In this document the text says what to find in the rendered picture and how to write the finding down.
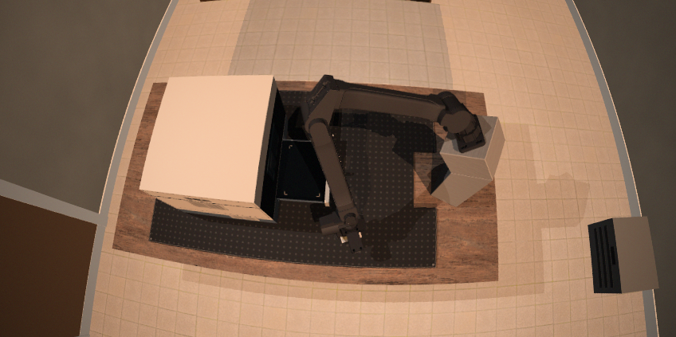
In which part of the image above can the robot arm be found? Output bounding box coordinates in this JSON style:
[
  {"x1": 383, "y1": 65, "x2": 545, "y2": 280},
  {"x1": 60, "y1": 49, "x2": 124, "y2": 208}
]
[{"x1": 301, "y1": 75, "x2": 485, "y2": 253}]

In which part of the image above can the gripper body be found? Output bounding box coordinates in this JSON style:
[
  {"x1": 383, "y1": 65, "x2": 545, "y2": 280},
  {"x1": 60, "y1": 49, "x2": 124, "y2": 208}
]
[{"x1": 337, "y1": 214, "x2": 367, "y2": 237}]

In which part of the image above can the beige benchtop instrument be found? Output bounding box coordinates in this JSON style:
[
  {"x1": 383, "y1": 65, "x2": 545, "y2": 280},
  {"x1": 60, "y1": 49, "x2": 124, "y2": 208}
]
[{"x1": 140, "y1": 75, "x2": 331, "y2": 223}]

